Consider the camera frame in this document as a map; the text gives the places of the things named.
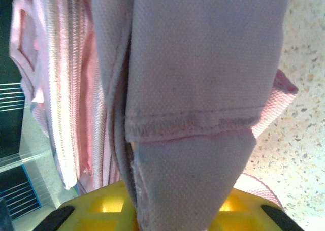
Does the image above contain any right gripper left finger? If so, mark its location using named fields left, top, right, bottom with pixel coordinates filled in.
left=38, top=181, right=139, bottom=231

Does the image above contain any pink backpack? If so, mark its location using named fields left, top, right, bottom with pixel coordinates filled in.
left=9, top=0, right=299, bottom=231

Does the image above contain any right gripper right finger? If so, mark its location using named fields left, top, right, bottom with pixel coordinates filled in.
left=210, top=194, right=305, bottom=231

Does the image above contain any aluminium side rail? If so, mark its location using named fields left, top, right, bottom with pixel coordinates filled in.
left=0, top=106, right=61, bottom=211

